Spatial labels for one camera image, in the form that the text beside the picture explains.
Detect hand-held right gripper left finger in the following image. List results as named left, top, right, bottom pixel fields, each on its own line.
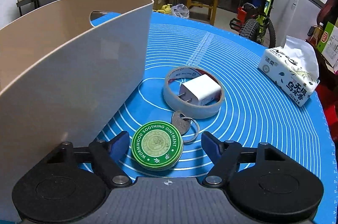
left=47, top=130, right=132, bottom=189

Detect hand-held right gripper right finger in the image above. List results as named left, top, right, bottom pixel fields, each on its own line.
left=201, top=131, right=287, bottom=189

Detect green round ointment tin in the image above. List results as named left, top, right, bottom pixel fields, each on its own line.
left=131, top=121, right=184, bottom=171

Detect beige plastic basket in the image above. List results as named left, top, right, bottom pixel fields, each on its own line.
left=0, top=0, right=154, bottom=223

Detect grey tape roll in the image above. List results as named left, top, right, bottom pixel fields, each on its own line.
left=163, top=66, right=225, bottom=119

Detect blue silicone mat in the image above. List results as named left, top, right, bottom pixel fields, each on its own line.
left=76, top=11, right=337, bottom=224

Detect white charger plug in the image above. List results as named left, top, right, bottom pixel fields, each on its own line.
left=177, top=74, right=222, bottom=106

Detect white tissue pack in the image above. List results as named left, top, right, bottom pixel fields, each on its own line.
left=257, top=35, right=320, bottom=107

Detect red paper bags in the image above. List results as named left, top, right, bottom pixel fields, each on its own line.
left=315, top=79, right=338, bottom=135

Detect black and green bicycle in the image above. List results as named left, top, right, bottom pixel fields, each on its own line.
left=229, top=0, right=278, bottom=49

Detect clear plastic bag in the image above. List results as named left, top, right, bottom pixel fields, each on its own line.
left=172, top=4, right=190, bottom=19

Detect yellow toy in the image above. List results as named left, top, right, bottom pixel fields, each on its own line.
left=158, top=4, right=173, bottom=15

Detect orange drink bottle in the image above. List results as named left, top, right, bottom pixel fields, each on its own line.
left=312, top=23, right=324, bottom=43

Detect green and white carton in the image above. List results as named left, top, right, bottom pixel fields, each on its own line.
left=316, top=21, right=338, bottom=74

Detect white chest freezer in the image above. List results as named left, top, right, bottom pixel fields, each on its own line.
left=269, top=0, right=325, bottom=49

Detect silver key with ring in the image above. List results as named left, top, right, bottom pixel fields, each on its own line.
left=172, top=110, right=200, bottom=145

